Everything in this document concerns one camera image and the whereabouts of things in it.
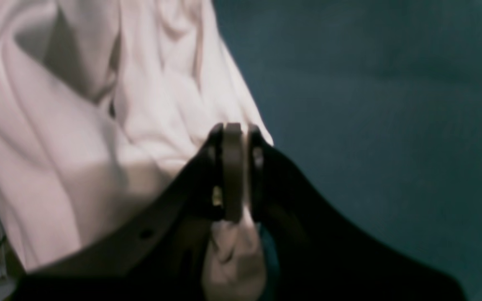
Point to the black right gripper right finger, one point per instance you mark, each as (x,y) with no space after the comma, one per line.
(322,255)

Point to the white T-shirt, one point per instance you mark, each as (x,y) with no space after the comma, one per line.
(102,103)

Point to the teal table cloth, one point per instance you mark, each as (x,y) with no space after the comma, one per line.
(379,102)

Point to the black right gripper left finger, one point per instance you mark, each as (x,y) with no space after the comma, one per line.
(158,255)

